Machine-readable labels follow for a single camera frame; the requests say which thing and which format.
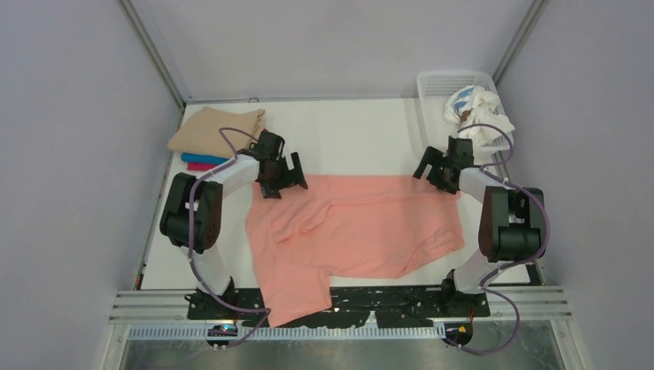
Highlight salmon pink t-shirt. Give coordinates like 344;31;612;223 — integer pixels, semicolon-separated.
245;175;465;327

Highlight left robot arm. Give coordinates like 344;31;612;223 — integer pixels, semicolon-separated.
160;127;308;311

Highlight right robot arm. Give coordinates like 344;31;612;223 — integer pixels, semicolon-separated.
413;137;547;304

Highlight white crumpled t-shirt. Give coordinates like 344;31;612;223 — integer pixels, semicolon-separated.
443;85;515;146

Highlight white plastic basket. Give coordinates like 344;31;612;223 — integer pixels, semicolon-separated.
416;70;511;156

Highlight beige folded t-shirt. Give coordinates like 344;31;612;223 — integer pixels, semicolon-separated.
167;107;265;158

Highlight magenta folded t-shirt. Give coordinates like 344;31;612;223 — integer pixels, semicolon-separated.
187;163;217;172

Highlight blue folded t-shirt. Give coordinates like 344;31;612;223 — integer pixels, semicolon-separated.
180;153;229;165

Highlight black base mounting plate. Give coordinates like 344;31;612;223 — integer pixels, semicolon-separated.
184;285;491;328

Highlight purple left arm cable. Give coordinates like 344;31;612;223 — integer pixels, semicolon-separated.
187;126;271;348

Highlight white slotted cable duct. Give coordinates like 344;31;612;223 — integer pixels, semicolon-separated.
127;323;446;341

